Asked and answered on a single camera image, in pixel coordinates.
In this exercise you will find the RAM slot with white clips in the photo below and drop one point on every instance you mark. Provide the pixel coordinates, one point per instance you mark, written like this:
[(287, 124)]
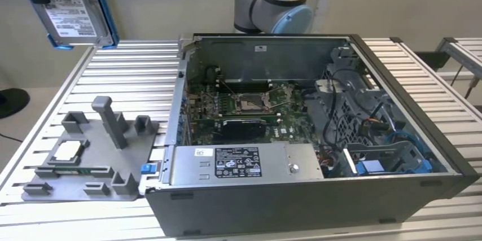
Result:
[(248, 115), (244, 85)]

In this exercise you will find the small black box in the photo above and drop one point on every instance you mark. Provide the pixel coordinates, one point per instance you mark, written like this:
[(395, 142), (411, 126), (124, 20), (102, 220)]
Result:
[(431, 59)]

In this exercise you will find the green motherboard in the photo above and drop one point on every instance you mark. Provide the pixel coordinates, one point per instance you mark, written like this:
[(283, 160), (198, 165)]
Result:
[(296, 128)]

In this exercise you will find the dark grey PC case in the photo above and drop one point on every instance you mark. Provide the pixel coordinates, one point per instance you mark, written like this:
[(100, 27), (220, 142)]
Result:
[(282, 210)]

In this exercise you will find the black graphics card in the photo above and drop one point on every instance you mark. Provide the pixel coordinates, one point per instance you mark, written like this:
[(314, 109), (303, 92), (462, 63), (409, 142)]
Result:
[(243, 131)]

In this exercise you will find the blue case latch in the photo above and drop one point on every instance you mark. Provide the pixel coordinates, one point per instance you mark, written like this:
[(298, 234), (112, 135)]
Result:
[(147, 168)]

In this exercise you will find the silver CPU chip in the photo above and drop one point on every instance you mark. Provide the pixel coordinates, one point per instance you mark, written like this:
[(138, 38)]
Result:
[(68, 150)]

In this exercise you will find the hard disk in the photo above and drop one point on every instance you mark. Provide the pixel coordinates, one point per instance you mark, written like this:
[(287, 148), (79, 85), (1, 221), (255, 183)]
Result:
[(71, 12)]

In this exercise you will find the silver power supply unit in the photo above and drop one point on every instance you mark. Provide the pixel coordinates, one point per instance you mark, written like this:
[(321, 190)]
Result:
[(188, 164)]

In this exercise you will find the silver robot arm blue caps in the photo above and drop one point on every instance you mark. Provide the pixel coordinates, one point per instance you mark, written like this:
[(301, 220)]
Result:
[(271, 1)]

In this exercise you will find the grey metal disk bay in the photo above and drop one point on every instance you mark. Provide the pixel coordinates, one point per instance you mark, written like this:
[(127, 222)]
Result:
[(350, 122)]

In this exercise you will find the black round stand base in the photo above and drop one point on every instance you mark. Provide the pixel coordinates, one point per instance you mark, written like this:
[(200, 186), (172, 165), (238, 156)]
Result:
[(12, 101)]

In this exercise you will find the green RAM stick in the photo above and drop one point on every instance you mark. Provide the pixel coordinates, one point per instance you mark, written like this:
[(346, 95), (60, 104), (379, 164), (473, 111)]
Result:
[(86, 171)]

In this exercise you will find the installed disk blue carrier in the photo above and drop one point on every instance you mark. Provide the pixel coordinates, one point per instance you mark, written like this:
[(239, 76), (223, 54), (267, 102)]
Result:
[(370, 166)]

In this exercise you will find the grey plastic parts rack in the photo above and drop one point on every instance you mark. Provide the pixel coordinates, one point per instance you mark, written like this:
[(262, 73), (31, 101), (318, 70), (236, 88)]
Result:
[(94, 153)]

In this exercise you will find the CPU socket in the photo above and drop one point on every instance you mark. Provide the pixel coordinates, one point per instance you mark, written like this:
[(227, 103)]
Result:
[(251, 102)]

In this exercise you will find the thin metal locking lever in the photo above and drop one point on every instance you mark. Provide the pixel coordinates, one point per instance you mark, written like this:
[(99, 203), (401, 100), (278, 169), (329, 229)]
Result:
[(228, 87)]

